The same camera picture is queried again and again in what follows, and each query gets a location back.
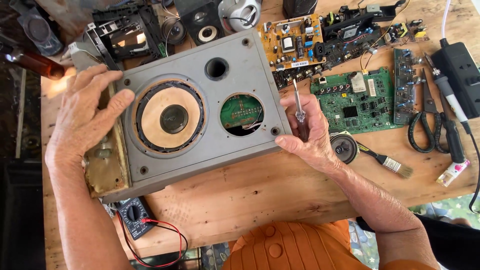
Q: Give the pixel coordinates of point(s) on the black plastic bracket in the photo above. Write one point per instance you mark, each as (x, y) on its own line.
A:
(371, 11)

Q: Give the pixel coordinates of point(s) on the small round loose speaker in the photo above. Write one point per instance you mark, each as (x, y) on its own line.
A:
(344, 148)

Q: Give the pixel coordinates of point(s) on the large green main board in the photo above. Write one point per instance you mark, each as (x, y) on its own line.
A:
(352, 108)

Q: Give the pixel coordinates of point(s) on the black power strip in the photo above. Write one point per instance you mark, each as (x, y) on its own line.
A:
(459, 71)

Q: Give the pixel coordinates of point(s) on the person's right hand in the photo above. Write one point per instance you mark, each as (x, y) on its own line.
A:
(317, 142)

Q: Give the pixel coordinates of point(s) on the black test lead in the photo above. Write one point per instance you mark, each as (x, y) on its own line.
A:
(183, 240)

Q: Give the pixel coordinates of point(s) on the black plastic drive frame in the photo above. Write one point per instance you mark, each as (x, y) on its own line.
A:
(127, 22)

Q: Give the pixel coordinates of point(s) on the small dark circuit board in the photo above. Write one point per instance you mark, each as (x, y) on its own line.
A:
(407, 33)

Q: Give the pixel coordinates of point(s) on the silver metal bracket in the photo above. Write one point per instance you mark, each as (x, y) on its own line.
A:
(80, 56)

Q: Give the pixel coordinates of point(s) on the black bench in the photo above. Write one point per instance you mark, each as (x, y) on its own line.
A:
(20, 217)

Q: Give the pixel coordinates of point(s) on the black circuit board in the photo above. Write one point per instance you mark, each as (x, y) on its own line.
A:
(348, 45)

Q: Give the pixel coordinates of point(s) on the small black speaker box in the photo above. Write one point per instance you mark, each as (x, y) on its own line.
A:
(200, 20)

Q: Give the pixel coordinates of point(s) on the orange power supply board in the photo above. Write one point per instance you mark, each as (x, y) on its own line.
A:
(290, 41)

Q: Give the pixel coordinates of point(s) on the white round speaker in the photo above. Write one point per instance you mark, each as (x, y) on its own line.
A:
(240, 13)

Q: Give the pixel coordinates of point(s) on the black mesh speaker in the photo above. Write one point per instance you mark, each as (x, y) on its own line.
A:
(300, 7)

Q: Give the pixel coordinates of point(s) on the black digital multimeter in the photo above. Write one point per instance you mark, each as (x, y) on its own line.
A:
(134, 217)

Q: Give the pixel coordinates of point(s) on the white pink lighter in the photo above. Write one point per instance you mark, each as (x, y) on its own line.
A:
(452, 172)

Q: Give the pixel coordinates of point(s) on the brown paper woofer cone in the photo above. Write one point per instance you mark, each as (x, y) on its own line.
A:
(169, 116)

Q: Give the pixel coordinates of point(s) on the amber brown bottle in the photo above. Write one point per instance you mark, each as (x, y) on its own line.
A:
(37, 63)

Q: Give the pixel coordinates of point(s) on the round bare speaker driver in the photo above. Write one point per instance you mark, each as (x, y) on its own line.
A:
(174, 30)

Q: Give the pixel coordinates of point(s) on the person's left hand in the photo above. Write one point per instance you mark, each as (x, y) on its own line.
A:
(75, 123)

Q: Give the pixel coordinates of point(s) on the narrow green circuit board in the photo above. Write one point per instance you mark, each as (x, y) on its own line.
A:
(403, 86)

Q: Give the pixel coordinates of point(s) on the person's orange shirt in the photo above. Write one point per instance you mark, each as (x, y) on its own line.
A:
(296, 247)

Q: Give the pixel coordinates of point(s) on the grey speaker cabinet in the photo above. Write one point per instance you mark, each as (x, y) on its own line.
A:
(232, 56)

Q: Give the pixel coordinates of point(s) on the white soldering iron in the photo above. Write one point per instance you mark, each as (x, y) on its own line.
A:
(448, 92)

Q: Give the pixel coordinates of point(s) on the green board inside cabinet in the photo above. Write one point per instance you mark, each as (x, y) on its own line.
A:
(238, 112)

